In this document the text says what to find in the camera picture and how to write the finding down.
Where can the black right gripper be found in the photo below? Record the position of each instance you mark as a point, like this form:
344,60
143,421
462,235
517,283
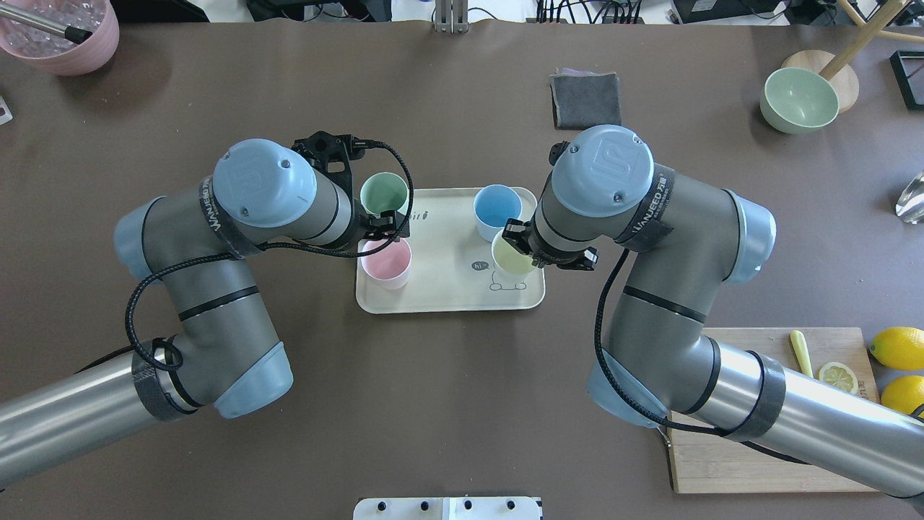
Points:
558,257

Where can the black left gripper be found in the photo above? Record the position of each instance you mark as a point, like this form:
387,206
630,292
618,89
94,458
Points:
383,225

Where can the cream cup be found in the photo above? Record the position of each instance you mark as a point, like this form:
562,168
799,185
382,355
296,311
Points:
509,260

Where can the blue cup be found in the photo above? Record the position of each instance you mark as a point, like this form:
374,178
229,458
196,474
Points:
493,206

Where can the green cup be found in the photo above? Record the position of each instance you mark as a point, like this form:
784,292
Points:
385,191

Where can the pink cup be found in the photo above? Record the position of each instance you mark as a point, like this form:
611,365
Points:
389,267

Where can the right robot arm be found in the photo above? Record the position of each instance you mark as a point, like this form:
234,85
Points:
656,367

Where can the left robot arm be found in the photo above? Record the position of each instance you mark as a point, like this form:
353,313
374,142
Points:
197,328

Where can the cream rabbit tray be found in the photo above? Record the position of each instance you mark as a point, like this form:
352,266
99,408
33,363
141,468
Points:
451,265

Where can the dark grey folded cloth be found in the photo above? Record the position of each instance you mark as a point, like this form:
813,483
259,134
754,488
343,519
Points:
583,99

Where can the steel muddler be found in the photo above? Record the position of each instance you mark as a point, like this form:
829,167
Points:
67,32

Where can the wooden cutting board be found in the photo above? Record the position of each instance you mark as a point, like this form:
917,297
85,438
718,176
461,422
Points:
703,464

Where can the yellow plastic knife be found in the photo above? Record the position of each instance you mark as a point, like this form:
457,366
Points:
800,348

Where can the green bowl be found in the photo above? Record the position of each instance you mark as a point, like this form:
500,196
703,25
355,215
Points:
798,101

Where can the pink bowl with ice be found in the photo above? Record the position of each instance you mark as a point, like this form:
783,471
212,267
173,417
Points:
56,55

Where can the lemon slice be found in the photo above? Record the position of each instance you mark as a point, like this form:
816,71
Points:
840,376

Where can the wooden mug tree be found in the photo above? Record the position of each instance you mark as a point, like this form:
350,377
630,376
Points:
835,68

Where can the whole lemon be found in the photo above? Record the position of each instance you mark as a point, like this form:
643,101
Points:
905,395
899,348

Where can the aluminium frame post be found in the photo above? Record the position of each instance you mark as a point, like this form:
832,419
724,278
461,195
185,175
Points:
451,17

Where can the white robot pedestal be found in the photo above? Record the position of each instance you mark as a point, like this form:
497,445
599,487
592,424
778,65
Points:
463,507

